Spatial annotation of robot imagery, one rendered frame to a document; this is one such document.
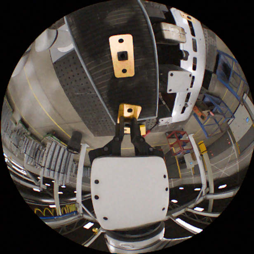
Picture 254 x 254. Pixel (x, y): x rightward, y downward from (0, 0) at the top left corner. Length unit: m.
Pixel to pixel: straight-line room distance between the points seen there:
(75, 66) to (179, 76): 0.68
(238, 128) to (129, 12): 8.18
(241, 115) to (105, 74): 8.12
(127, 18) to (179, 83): 0.22
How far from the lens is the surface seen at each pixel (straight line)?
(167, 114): 0.47
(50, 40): 0.46
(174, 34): 0.29
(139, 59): 0.16
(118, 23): 0.17
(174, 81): 0.26
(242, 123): 8.09
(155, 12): 0.28
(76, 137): 2.78
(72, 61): 0.73
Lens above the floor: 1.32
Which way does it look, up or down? 37 degrees down
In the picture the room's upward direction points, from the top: 176 degrees clockwise
